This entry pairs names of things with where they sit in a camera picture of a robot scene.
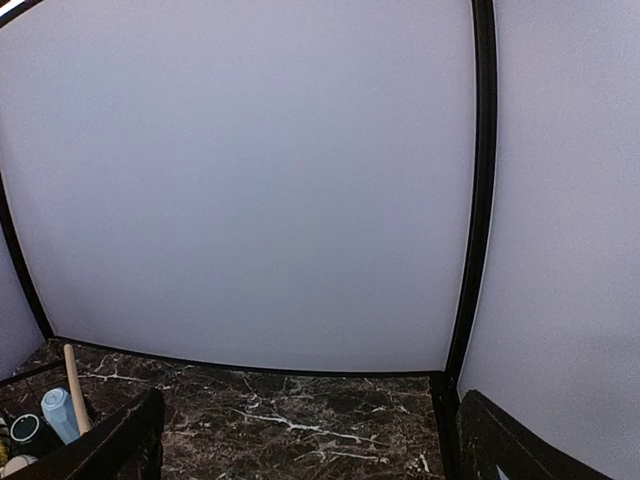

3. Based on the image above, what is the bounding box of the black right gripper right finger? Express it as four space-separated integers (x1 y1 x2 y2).
457 390 608 480

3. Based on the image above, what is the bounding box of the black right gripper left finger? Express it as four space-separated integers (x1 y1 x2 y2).
1 389 165 479

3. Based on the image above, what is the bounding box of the light blue faceted mug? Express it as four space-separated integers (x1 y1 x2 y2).
41 387 80 445

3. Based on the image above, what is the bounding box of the dark green mug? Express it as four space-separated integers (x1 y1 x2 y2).
10 413 50 458

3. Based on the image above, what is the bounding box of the wooden rack handle far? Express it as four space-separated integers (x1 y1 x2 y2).
63 344 92 435

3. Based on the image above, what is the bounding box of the black wire dish rack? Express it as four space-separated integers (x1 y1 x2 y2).
0 362 121 480

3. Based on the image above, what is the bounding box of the black frame post left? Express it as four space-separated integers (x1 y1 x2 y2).
1 179 55 340

